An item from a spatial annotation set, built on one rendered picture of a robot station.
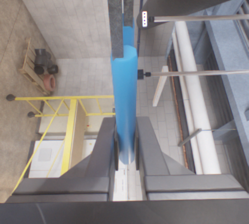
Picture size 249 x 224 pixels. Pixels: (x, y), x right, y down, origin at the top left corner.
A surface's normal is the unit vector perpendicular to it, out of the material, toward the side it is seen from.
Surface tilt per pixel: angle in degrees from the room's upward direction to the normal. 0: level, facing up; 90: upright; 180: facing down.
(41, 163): 90
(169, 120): 90
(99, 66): 90
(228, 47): 90
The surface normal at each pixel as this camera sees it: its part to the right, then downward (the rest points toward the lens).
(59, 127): -0.02, -0.43
